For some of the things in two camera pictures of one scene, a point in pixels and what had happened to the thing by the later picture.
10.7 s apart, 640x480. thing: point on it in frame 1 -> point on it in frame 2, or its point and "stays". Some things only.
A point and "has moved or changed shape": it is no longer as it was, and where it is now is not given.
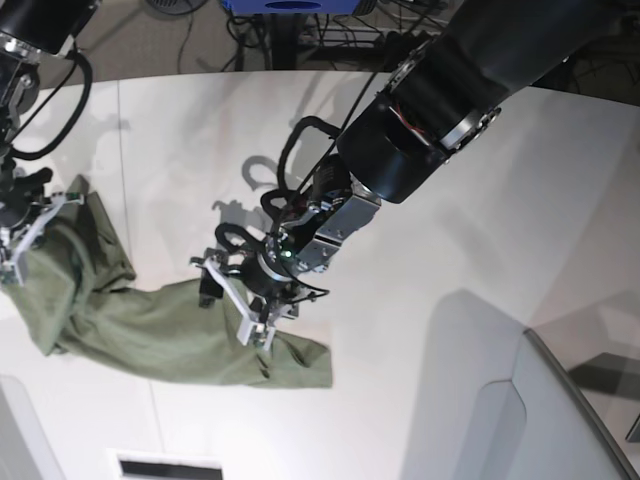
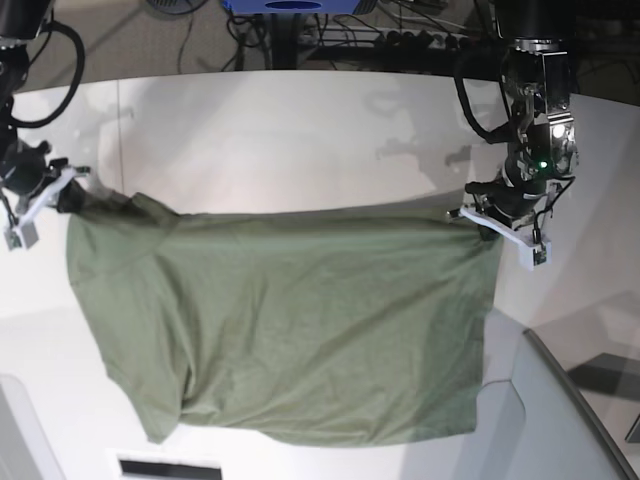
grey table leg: (284, 41) stays
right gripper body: (264, 274) -> (517, 192)
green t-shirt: (72, 295) has moved or changed shape
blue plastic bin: (292, 7) stays
